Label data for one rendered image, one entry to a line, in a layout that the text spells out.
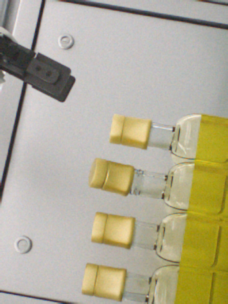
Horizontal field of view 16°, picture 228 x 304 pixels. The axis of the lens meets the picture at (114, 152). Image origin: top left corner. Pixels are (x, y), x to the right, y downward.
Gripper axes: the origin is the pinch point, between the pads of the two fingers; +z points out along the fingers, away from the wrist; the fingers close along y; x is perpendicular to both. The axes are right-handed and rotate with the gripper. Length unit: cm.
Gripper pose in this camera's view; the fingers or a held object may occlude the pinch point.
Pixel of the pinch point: (52, 79)
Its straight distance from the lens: 87.6
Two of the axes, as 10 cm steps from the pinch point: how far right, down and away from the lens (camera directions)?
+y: -0.3, -0.7, -10.0
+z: 8.9, 4.5, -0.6
